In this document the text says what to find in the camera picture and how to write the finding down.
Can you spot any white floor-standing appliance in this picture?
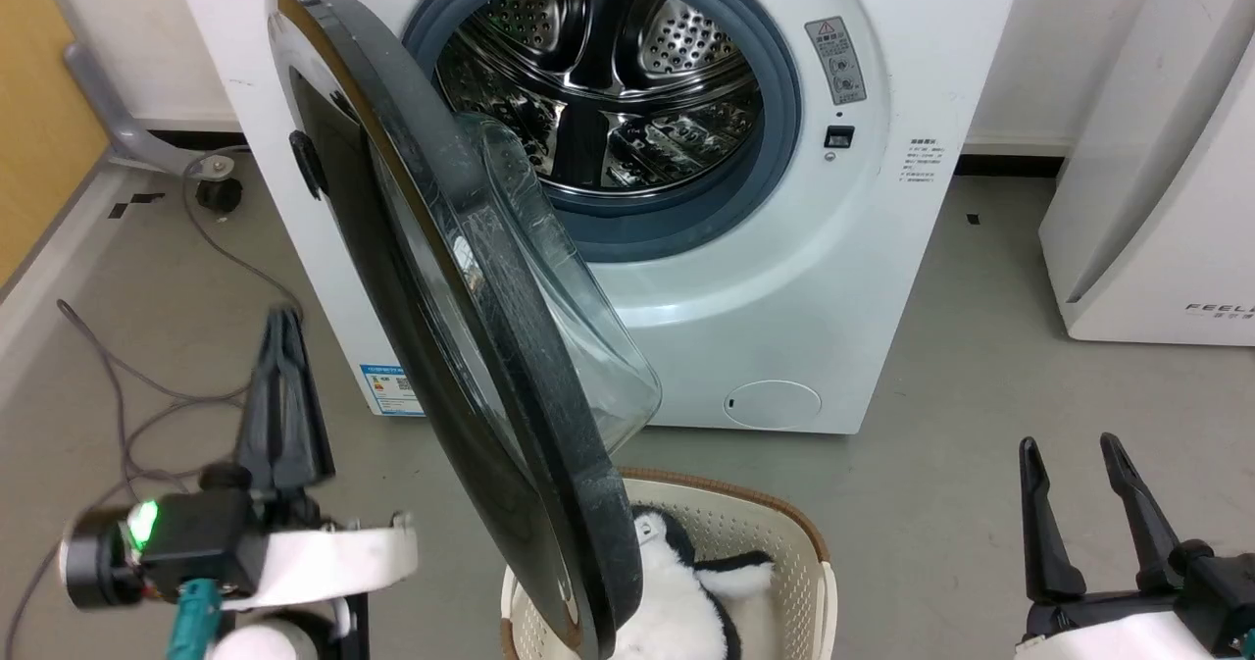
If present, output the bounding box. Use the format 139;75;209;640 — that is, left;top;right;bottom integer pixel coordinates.
1037;0;1255;347

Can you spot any black floor tape strip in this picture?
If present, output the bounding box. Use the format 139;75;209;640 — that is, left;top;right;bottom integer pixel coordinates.
108;192;166;221

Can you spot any grey floor cable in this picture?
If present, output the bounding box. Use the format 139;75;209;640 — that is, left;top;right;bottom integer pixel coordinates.
0;299;258;660

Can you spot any yellow wooden panel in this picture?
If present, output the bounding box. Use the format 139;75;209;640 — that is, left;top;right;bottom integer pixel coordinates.
0;0;111;290

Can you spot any black round washer door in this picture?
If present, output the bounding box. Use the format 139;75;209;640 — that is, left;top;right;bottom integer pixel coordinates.
265;0;664;660

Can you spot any grey warning sticker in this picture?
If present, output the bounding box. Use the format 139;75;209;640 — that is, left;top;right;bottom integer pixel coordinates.
804;16;868;107

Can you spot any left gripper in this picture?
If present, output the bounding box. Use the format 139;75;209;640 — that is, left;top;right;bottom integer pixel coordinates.
59;309;420;614

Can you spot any blue energy label sticker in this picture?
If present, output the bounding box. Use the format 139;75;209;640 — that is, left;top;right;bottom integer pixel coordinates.
358;363;426;418

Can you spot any teal cable connector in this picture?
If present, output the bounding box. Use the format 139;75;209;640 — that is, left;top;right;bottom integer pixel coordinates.
165;579;225;660

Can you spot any grey drain pipe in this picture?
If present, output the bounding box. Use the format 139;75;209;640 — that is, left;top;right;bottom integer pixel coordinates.
64;40;236;177

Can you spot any steel washer drum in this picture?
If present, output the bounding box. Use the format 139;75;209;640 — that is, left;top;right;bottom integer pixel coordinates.
431;0;766;200

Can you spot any round white filter cover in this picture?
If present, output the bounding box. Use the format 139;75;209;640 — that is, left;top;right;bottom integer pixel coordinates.
724;379;823;432

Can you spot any black white penguin plush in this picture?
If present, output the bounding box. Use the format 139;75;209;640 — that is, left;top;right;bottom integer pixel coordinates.
608;505;776;660

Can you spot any cream plastic laundry basket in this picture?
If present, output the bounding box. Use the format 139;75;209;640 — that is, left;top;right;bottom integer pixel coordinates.
500;466;839;660

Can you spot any grey rubber door gasket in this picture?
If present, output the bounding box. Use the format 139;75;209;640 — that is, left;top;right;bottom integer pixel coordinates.
400;0;803;264

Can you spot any thin grey hose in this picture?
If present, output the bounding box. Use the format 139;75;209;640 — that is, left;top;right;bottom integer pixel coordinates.
180;150;305;313

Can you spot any white front-load washing machine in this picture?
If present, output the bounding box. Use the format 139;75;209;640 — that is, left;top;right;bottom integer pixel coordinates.
167;0;1030;435

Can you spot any small printed text label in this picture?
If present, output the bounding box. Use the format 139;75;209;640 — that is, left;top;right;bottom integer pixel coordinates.
900;135;942;186

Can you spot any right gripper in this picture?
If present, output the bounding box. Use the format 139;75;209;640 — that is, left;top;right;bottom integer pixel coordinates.
1015;432;1255;660

